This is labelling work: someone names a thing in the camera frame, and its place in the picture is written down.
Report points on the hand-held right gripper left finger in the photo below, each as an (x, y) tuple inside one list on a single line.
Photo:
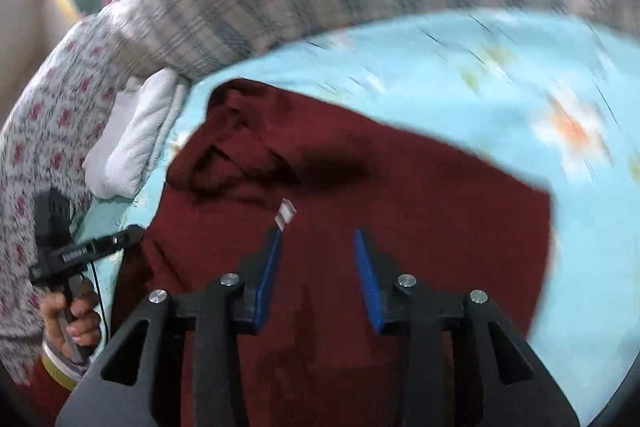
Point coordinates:
[(265, 277)]

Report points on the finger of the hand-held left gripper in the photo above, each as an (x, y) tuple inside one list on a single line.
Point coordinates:
[(122, 238)]

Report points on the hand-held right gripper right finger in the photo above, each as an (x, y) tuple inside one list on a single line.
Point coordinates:
[(367, 279)]

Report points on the maroon knit sweater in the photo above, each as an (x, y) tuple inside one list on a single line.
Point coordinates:
[(425, 207)]

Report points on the person's left forearm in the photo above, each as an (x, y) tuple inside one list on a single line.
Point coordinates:
[(50, 387)]

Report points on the person's left hand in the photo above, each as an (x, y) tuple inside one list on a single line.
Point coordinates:
[(82, 322)]

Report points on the white sweater tag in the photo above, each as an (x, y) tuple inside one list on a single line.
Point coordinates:
[(285, 213)]

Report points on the white towel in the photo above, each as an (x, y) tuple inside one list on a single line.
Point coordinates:
[(135, 142)]

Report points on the pink floral bed sheet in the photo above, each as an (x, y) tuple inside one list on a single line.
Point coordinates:
[(45, 117)]

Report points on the light blue floral duvet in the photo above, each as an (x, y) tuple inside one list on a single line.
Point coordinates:
[(450, 82)]

